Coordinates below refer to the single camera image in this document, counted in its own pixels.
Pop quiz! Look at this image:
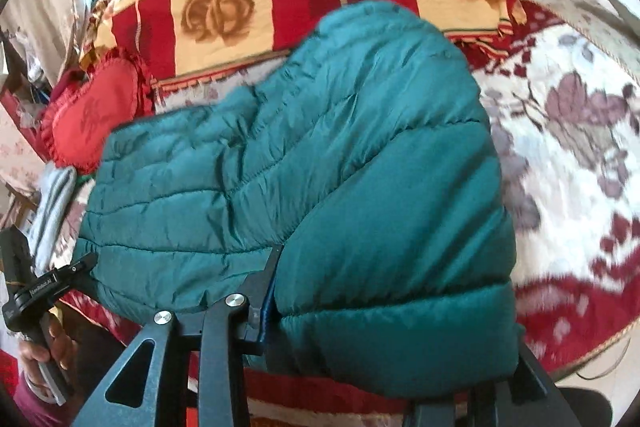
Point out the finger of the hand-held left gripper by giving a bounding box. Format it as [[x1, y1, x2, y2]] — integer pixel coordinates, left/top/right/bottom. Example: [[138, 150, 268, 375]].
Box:
[[70, 244, 286, 427], [64, 252, 99, 289]]

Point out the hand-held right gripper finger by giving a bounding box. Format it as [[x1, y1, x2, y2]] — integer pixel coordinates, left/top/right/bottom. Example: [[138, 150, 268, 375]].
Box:
[[405, 339, 568, 427]]

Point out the green quilted puffer jacket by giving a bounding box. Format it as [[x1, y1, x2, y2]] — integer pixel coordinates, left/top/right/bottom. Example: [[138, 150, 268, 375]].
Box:
[[75, 0, 526, 400]]

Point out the person's left forearm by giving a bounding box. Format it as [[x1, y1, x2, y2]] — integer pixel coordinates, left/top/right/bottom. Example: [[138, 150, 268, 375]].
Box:
[[10, 377, 76, 427]]

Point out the person's left hand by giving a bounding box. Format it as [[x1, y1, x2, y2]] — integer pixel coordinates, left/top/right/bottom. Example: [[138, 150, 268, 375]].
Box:
[[17, 314, 81, 400]]

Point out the grey white striped cloth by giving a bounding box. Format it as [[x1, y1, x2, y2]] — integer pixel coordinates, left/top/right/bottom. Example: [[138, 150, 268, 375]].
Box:
[[25, 167, 78, 268]]

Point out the red ruffled heart pillow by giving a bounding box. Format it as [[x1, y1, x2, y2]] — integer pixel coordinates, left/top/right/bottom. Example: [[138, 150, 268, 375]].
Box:
[[41, 47, 158, 175]]

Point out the white curtain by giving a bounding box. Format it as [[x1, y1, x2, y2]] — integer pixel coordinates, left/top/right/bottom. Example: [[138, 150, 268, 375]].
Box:
[[0, 0, 96, 82]]

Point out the white red plush floral blanket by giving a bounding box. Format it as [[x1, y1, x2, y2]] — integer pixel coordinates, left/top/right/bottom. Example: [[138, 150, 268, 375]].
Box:
[[50, 2, 640, 427]]

